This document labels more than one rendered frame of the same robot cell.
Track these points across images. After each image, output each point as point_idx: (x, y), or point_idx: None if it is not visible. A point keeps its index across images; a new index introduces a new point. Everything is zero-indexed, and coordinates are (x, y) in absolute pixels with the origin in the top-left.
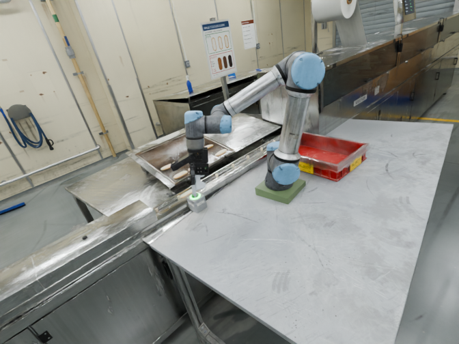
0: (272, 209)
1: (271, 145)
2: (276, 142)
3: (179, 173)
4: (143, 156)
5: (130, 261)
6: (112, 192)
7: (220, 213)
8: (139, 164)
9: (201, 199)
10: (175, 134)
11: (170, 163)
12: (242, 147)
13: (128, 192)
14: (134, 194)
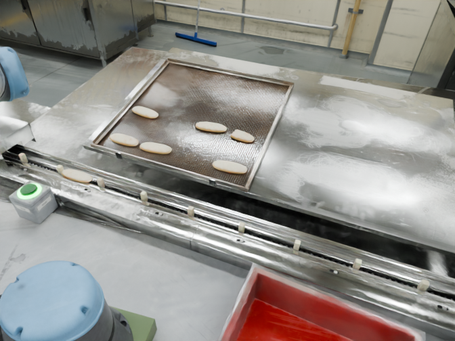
0: None
1: (29, 275)
2: (72, 282)
3: (125, 136)
4: (168, 70)
5: None
6: (114, 89)
7: (6, 256)
8: (144, 77)
9: (22, 204)
10: (263, 70)
11: (159, 110)
12: (275, 199)
13: (112, 103)
14: (105, 112)
